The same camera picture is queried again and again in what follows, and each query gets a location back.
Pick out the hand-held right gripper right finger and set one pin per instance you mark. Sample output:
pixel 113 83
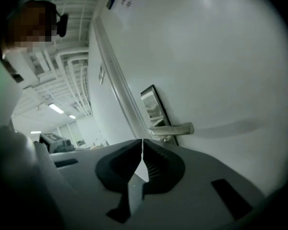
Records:
pixel 182 176

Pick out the white door frame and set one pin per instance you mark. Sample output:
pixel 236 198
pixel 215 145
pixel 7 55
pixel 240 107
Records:
pixel 115 75

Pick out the person's head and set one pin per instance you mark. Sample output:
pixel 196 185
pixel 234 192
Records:
pixel 26 27

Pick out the white door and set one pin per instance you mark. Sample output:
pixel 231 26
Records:
pixel 206 56

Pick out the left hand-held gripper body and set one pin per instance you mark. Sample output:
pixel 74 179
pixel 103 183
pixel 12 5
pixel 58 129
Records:
pixel 50 140

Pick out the black head-mounted camera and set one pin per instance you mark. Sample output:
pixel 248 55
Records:
pixel 62 25

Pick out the ceiling light panel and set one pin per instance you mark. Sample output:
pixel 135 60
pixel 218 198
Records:
pixel 36 132
pixel 72 116
pixel 56 108

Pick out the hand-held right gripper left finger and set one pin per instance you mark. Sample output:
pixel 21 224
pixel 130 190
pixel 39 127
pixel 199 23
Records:
pixel 110 166

